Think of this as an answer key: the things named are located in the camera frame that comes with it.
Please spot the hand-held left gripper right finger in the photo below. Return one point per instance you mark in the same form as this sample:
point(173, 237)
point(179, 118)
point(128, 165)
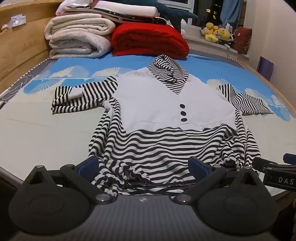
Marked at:
point(199, 167)

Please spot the striped white shirt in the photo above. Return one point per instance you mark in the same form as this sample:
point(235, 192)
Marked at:
point(171, 104)

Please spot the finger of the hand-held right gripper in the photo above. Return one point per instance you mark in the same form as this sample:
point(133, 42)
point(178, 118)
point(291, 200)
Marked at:
point(266, 163)
point(290, 158)

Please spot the red folded blanket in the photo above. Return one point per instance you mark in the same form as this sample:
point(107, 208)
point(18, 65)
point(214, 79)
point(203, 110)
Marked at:
point(148, 39)

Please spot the clear plastic packet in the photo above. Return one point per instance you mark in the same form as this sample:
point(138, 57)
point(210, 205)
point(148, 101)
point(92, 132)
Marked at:
point(16, 19)

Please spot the pink white folded cloth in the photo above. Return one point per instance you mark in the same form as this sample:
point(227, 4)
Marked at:
point(74, 5)

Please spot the yellow plush toy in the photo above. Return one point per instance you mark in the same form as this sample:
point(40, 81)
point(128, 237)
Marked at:
point(224, 34)
point(210, 31)

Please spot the blue curtain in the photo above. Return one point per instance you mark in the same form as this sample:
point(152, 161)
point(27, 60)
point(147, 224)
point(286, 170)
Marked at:
point(230, 10)

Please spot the purple box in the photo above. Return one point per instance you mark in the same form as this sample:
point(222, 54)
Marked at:
point(265, 67)

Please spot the dark dotted folded cloth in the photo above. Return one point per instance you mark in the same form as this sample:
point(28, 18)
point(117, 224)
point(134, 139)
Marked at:
point(120, 17)

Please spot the wooden headboard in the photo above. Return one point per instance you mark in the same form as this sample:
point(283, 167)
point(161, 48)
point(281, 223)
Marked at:
point(20, 53)

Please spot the blue fan-patterned bed sheet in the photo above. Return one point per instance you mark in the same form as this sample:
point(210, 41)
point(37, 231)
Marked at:
point(34, 129)

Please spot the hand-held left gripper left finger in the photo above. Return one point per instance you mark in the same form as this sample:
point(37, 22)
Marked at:
point(88, 166)

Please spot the teal shark plush toy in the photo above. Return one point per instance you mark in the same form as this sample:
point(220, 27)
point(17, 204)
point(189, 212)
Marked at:
point(171, 12)

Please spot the window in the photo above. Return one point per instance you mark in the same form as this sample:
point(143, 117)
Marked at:
point(205, 11)

